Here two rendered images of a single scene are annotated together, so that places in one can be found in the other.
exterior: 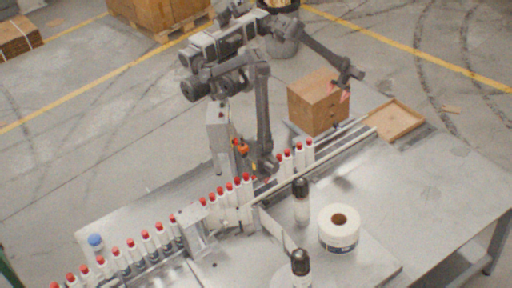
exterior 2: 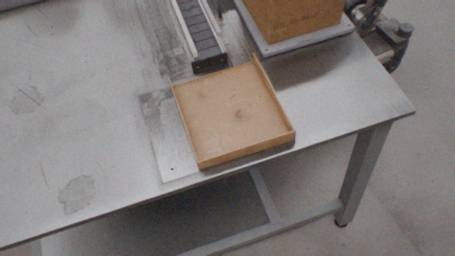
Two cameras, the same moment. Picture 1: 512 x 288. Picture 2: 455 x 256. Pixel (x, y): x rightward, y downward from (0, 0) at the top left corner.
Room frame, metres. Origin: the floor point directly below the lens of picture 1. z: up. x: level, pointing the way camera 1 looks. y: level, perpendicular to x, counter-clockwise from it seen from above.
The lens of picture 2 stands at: (2.44, -1.54, 1.75)
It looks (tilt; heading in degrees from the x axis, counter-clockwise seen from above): 55 degrees down; 106
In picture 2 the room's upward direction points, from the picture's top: 7 degrees counter-clockwise
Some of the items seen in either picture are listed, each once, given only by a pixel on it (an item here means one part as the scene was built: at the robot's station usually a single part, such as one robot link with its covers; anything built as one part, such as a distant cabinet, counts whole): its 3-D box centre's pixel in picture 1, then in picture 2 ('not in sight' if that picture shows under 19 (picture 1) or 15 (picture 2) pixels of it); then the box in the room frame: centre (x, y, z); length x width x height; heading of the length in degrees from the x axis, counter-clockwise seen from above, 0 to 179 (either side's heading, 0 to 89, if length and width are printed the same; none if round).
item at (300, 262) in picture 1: (301, 272); not in sight; (1.16, -0.11, 1.04); 0.09 x 0.09 x 0.29
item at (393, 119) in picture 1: (391, 119); (228, 107); (2.25, -0.85, 0.85); 0.30 x 0.26 x 0.04; 119
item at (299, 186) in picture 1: (301, 200); not in sight; (1.56, -0.17, 1.03); 0.09 x 0.09 x 0.30
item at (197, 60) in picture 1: (201, 65); not in sight; (2.24, 0.23, 1.45); 0.09 x 0.08 x 0.12; 126
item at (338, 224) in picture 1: (338, 228); not in sight; (1.42, -0.33, 0.95); 0.20 x 0.20 x 0.14
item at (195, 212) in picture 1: (191, 214); not in sight; (1.48, 0.35, 1.14); 0.14 x 0.11 x 0.01; 119
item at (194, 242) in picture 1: (195, 230); not in sight; (1.49, 0.35, 1.01); 0.14 x 0.13 x 0.26; 119
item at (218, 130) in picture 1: (220, 126); not in sight; (1.79, 0.16, 1.38); 0.17 x 0.10 x 0.19; 174
